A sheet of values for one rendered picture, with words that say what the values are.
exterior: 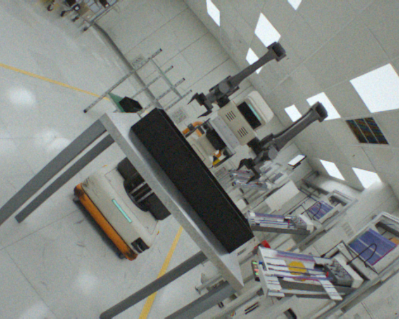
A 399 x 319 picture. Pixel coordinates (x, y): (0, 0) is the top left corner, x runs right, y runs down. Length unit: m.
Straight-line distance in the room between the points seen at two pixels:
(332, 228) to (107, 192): 2.72
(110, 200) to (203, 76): 9.31
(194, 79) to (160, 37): 1.96
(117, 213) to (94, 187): 0.22
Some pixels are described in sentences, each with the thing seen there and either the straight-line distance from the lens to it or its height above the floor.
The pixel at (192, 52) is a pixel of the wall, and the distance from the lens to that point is 11.35.
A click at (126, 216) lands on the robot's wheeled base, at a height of 0.26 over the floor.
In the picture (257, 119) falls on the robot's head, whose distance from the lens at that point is 2.00.
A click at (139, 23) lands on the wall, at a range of 12.03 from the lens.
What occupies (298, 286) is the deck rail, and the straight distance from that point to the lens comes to 2.44.
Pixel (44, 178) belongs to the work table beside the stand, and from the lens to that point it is 1.07.
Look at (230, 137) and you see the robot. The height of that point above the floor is 1.07.
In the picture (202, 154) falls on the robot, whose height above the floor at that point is 0.87.
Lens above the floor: 1.02
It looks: 5 degrees down
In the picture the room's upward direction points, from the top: 53 degrees clockwise
